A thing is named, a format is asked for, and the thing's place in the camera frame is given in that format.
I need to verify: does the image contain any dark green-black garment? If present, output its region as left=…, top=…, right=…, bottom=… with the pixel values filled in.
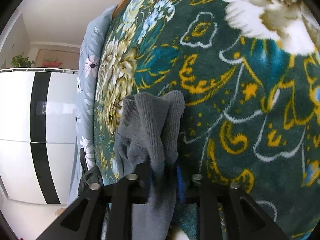
left=78, top=148, right=103, bottom=196

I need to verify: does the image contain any light blue floral quilt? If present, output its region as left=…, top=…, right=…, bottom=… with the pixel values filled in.
left=67, top=6, right=116, bottom=205

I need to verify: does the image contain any white black-striped wardrobe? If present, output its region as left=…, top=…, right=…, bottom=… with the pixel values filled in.
left=1, top=70, right=77, bottom=205

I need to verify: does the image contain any teal floral plush blanket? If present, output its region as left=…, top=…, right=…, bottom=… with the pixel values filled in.
left=94, top=0, right=319, bottom=239

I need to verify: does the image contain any green potted plant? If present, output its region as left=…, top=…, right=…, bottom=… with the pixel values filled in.
left=11, top=53, right=35, bottom=68

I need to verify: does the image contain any grey sweatshirt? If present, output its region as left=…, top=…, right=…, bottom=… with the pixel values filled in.
left=114, top=90, right=184, bottom=239

